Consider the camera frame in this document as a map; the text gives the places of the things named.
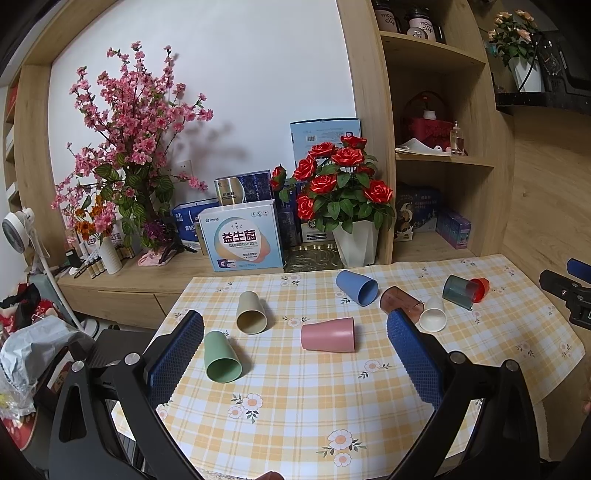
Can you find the small glass bottle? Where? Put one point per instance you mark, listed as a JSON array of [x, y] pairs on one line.
[[457, 140]]

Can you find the blue plastic cup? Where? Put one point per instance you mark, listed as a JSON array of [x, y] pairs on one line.
[[362, 289]]

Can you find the dark illustrated box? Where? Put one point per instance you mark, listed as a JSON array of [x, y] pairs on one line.
[[417, 211]]

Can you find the grey plastic bag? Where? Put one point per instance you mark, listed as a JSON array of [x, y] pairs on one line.
[[26, 355]]

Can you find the white probiotic box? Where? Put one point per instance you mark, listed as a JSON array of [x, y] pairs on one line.
[[242, 237]]

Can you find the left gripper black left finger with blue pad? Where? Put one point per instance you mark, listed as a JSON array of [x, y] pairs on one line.
[[84, 442]]

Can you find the white slim vase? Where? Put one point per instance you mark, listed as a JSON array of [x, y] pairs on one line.
[[109, 256]]

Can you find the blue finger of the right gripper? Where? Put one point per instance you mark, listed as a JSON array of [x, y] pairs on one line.
[[579, 269]]

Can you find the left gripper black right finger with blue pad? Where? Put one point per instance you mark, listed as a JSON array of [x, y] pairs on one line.
[[504, 442]]

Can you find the pink plastic cup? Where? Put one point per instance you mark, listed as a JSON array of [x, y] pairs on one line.
[[333, 336]]

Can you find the pink cherry blossom arrangement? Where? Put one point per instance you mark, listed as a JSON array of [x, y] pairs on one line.
[[124, 180]]

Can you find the beige plastic cup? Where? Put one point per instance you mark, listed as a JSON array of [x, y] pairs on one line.
[[250, 316]]

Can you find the light blue tall box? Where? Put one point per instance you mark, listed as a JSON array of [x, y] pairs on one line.
[[305, 134]]

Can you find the gold patterned tray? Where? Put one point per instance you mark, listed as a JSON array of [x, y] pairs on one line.
[[313, 257]]

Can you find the yellow plaid tablecloth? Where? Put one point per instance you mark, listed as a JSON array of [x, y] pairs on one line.
[[320, 415]]

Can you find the white desk fan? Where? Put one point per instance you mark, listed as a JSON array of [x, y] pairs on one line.
[[19, 231]]

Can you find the wooden shelf unit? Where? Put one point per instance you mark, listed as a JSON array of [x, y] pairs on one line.
[[388, 70]]

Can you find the pink rose potted plant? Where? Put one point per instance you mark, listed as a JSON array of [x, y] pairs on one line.
[[515, 40]]

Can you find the blue white carton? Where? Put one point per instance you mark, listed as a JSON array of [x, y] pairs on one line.
[[185, 217]]

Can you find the teal translucent cup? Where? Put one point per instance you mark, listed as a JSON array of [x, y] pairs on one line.
[[460, 291]]

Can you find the red basket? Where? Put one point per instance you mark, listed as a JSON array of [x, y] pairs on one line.
[[428, 118]]

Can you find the pink jar on shelf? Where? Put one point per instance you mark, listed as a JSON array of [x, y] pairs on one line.
[[420, 22]]

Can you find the white faceted flower pot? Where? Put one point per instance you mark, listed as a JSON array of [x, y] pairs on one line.
[[357, 249]]

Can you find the red plastic cup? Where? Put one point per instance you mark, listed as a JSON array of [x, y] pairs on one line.
[[482, 288]]

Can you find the dark blue gift box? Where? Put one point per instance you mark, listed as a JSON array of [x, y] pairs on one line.
[[244, 188]]

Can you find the white plastic cup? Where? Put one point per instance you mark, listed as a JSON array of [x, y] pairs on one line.
[[433, 319]]

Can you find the purple small box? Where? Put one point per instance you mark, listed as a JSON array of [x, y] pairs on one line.
[[455, 229]]

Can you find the wooden low cabinet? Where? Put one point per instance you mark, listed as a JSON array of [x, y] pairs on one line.
[[134, 296]]

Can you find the dark jar on shelf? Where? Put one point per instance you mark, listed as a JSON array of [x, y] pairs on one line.
[[386, 19]]

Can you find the green plastic cup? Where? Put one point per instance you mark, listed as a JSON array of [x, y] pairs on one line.
[[220, 360]]

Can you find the white dish on shelf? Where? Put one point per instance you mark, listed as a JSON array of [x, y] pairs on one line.
[[415, 146]]

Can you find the brown translucent cup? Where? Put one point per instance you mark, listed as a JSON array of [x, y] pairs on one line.
[[395, 298]]

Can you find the red rose bouquet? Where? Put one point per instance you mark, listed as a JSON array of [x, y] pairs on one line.
[[337, 186]]

